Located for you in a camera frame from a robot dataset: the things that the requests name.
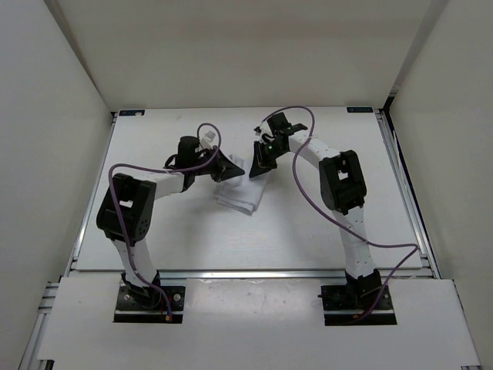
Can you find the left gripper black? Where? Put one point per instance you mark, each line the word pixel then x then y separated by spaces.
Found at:
pixel 223 168

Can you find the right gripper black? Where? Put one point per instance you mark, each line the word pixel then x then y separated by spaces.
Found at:
pixel 259 164

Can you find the white fabric skirt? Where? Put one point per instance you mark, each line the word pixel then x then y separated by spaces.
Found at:
pixel 241 193

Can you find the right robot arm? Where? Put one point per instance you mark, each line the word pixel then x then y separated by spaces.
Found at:
pixel 342 185

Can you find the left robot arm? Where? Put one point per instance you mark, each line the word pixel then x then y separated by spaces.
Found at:
pixel 127 208

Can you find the right blue corner label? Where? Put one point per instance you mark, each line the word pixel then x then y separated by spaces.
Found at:
pixel 359 109

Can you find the blue corner label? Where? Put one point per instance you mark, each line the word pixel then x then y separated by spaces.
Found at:
pixel 132 112
pixel 359 109

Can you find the left blue corner label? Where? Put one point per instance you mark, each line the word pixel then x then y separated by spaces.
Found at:
pixel 132 112

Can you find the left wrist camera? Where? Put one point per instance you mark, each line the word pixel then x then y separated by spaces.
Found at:
pixel 207 140

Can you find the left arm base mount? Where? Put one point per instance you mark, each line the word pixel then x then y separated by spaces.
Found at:
pixel 146 305

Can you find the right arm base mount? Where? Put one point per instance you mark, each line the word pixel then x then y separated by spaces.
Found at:
pixel 362 301

